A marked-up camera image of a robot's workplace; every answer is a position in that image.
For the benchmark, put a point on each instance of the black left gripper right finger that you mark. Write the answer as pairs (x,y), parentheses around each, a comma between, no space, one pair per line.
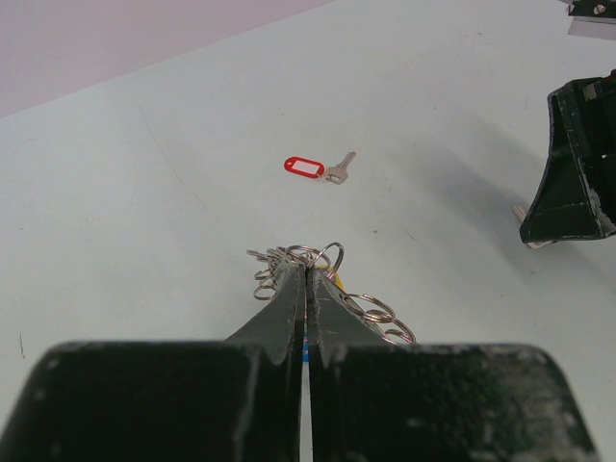
(460,402)

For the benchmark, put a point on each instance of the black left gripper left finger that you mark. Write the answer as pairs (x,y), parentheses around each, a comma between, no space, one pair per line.
(238,399)

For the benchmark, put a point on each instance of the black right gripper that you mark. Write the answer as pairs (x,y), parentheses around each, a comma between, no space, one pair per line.
(579,176)

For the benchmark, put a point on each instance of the key with black tag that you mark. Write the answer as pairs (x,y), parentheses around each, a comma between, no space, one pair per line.
(520,212)

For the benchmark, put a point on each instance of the large keyring with many rings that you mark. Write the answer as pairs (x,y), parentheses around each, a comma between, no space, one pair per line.
(332,315)

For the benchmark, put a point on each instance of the key with red tag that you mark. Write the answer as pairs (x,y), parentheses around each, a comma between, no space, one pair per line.
(311,169)

